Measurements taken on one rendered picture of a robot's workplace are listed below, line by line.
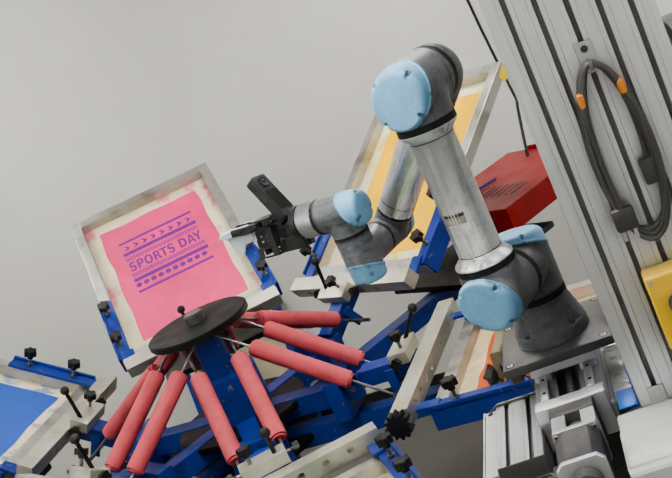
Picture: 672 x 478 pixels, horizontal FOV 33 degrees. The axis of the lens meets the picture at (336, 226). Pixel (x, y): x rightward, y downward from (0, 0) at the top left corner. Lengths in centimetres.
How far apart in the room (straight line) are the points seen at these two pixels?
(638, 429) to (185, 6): 369
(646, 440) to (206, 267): 256
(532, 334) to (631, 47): 70
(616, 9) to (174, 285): 268
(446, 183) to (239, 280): 212
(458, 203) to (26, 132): 390
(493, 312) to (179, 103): 341
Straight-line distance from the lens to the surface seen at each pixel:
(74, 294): 599
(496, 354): 293
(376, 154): 415
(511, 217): 392
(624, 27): 185
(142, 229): 449
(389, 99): 207
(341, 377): 319
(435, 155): 209
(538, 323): 231
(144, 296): 424
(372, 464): 281
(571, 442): 206
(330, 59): 510
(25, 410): 390
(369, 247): 229
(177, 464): 330
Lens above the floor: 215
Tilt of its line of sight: 13 degrees down
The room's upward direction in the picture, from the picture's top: 24 degrees counter-clockwise
